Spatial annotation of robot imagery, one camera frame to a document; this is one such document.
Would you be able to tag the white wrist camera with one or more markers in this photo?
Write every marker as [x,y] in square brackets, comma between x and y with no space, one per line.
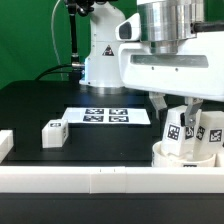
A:
[129,30]

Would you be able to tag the white U-shaped fence frame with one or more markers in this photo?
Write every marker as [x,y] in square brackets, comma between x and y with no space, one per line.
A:
[95,180]

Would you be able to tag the white sheet with tags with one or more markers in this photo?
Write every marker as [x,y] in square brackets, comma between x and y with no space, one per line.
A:
[106,116]

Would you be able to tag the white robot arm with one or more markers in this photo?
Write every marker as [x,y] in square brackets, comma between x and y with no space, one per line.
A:
[166,47]

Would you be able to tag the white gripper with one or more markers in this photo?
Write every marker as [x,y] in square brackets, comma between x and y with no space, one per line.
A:
[197,70]

